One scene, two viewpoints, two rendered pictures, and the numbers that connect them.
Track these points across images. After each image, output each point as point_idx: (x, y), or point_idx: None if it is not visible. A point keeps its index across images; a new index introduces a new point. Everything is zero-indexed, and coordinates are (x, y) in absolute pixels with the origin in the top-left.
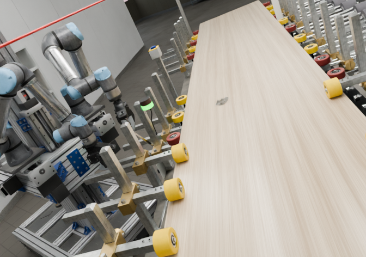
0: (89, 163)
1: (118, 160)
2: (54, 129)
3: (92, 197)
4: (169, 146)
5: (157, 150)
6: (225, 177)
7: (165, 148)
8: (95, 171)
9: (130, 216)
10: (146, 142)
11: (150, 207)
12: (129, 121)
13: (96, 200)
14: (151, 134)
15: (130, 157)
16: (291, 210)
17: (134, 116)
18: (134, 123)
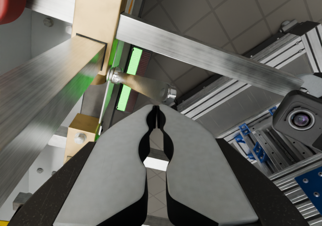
0: (296, 190)
1: (261, 87)
2: None
3: (280, 143)
4: None
5: None
6: None
7: None
8: (279, 171)
9: (224, 100)
10: (151, 150)
11: (194, 102)
12: (131, 164)
13: (271, 141)
14: (68, 57)
15: (216, 67)
16: None
17: (33, 197)
18: (107, 132)
